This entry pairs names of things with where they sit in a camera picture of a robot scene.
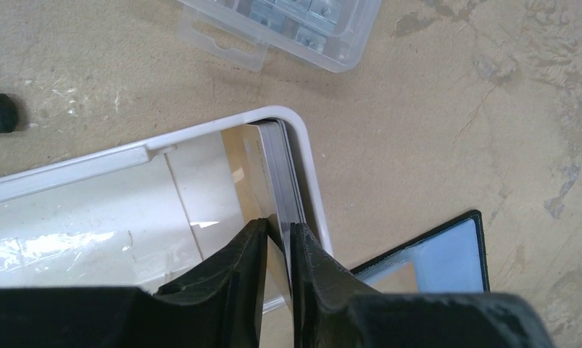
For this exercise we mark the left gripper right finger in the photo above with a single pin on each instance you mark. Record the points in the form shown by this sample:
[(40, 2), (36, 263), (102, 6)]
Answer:
[(333, 308)]

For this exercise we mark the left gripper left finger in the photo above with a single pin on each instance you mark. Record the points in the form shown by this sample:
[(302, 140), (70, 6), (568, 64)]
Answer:
[(218, 303)]

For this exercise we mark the gold credit card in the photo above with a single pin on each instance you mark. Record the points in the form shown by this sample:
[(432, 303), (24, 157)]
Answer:
[(251, 177)]

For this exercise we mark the black leather card holder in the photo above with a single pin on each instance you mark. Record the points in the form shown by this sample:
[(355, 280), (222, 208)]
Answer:
[(450, 258)]

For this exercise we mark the white rectangular tray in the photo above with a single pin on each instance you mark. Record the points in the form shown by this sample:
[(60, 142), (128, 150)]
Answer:
[(140, 214)]

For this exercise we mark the clear plastic screw box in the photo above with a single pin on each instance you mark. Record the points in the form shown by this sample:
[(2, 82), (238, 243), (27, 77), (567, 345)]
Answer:
[(329, 34)]

